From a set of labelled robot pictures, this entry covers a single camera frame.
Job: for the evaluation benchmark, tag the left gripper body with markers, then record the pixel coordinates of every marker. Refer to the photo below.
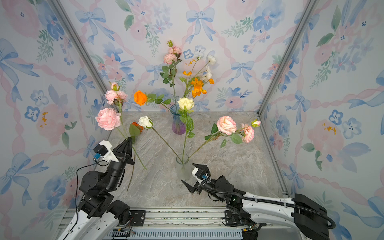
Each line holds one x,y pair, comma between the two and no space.
124,160

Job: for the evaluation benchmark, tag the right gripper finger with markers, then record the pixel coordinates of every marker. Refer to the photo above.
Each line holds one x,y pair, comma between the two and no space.
201,170
192,189

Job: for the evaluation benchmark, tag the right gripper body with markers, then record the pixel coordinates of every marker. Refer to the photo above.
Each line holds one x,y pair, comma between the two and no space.
216,186

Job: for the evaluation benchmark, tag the clear frosted glass vase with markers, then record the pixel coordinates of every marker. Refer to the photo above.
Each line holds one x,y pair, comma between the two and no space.
183,166

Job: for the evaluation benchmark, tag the white rosebud stem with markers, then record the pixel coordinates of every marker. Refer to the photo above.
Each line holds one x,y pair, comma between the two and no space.
148,124

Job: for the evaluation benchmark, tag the blue purple glass vase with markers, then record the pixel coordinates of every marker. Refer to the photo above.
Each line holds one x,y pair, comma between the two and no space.
178,127

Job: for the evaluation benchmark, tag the large orange ranunculus stem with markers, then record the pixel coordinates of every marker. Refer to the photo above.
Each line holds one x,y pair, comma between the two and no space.
160,101

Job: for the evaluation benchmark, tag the cream rose flower stem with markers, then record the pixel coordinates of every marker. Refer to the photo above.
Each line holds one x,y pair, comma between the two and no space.
186,106

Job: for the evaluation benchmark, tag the pink orange bud stem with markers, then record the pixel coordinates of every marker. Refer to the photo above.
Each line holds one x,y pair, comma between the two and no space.
195,86

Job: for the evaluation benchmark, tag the orange poppy flower stem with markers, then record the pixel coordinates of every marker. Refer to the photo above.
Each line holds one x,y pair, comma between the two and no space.
188,76

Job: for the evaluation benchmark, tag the pink rose flower stem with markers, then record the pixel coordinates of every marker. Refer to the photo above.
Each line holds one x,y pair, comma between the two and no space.
171,60

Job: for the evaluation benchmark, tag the white flower stem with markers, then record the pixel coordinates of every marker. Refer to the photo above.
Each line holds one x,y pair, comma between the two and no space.
205,71

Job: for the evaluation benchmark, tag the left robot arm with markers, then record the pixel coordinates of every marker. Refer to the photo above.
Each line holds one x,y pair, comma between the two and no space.
98,213

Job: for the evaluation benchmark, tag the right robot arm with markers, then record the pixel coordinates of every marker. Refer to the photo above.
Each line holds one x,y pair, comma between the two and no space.
252,213

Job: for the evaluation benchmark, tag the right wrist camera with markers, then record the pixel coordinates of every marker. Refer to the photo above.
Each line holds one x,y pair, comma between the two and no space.
200,179

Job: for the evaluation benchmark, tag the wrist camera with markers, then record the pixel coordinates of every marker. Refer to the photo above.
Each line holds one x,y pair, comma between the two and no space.
200,179
103,151

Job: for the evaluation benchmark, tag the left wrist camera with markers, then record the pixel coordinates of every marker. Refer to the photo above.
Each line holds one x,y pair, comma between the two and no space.
103,151

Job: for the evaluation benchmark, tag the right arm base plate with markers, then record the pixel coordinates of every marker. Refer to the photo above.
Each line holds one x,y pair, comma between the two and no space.
233,220

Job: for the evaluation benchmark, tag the aluminium front rail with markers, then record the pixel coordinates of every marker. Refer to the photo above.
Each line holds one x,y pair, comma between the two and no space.
186,223

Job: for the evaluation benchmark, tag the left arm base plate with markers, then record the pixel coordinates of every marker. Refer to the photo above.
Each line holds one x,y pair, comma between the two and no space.
132,218

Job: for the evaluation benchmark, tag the left corner aluminium post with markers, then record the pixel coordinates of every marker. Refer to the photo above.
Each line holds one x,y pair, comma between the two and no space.
59,10

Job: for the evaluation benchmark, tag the corner aluminium post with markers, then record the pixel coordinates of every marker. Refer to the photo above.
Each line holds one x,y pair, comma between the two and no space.
59,10
291,47

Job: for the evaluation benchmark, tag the right corner aluminium post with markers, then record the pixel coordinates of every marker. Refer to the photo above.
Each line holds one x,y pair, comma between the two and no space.
291,47

